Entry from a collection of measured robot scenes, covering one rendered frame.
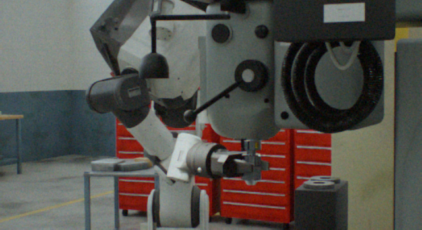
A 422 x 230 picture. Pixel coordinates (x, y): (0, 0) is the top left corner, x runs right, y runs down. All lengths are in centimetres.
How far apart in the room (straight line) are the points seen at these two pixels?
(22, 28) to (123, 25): 1030
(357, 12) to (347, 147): 222
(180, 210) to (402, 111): 113
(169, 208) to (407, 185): 112
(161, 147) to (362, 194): 155
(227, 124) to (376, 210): 188
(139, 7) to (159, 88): 25
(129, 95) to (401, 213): 86
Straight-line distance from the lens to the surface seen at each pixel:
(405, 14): 146
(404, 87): 140
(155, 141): 204
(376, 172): 338
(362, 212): 343
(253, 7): 157
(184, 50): 202
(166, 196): 235
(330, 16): 122
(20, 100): 1226
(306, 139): 643
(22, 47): 1234
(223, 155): 168
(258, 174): 167
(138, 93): 197
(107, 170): 470
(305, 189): 206
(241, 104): 158
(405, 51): 140
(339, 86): 148
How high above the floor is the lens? 146
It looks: 3 degrees down
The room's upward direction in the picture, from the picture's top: straight up
